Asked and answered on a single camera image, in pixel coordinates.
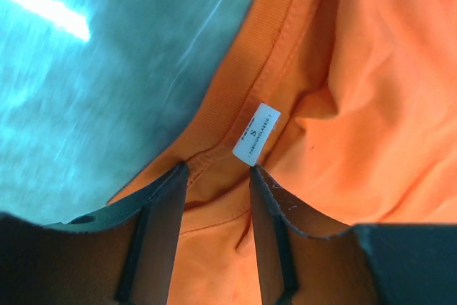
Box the orange t shirt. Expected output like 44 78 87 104
120 0 456 304

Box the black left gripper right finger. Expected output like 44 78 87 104
250 166 456 304

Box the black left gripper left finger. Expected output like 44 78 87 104
1 163 189 304

